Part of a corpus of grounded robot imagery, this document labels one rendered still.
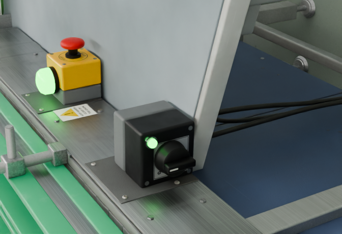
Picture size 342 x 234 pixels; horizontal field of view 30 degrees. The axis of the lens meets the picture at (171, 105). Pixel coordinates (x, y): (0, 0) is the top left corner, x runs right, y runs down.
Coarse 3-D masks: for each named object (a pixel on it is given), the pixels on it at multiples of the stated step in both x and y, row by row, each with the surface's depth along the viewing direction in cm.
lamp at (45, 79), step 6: (42, 72) 103; (48, 72) 104; (54, 72) 104; (36, 78) 104; (42, 78) 103; (48, 78) 103; (54, 78) 103; (36, 84) 105; (42, 84) 103; (48, 84) 103; (54, 84) 104; (42, 90) 104; (48, 90) 104; (54, 90) 104
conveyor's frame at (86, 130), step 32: (0, 32) 138; (0, 64) 121; (32, 64) 122; (64, 128) 97; (96, 128) 98; (96, 192) 84; (160, 192) 82; (192, 192) 82; (128, 224) 76; (160, 224) 75; (192, 224) 75; (224, 224) 76
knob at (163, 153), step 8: (168, 144) 80; (176, 144) 81; (160, 152) 80; (168, 152) 80; (176, 152) 80; (184, 152) 80; (160, 160) 80; (168, 160) 80; (176, 160) 80; (184, 160) 80; (192, 160) 80; (160, 168) 81; (168, 168) 79; (176, 168) 79; (184, 168) 80
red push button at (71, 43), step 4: (64, 40) 104; (68, 40) 104; (72, 40) 104; (76, 40) 104; (80, 40) 105; (60, 44) 105; (64, 44) 103; (68, 44) 103; (72, 44) 103; (76, 44) 103; (80, 44) 104; (84, 44) 105; (64, 48) 104; (68, 48) 103; (72, 48) 103; (76, 48) 104; (68, 52) 105; (72, 52) 105; (76, 52) 105
